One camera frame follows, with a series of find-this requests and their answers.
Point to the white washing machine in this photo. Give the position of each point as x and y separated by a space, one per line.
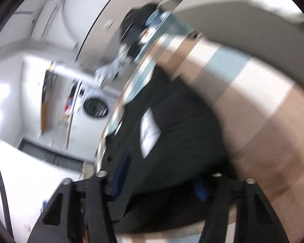
95 107

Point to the light blue bowl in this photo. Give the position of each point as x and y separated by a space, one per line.
153 17

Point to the grey clothes pile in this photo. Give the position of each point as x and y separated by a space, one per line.
109 70

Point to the checked tablecloth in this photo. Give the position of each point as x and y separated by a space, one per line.
255 106

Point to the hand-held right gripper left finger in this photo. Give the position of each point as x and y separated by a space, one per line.
121 172

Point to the black jacket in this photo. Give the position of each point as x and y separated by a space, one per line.
131 25

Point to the small table teal cloth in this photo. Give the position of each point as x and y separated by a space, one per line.
172 27

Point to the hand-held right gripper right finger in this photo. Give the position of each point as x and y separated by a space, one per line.
200 187

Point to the black knit sweater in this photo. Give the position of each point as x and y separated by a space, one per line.
179 144

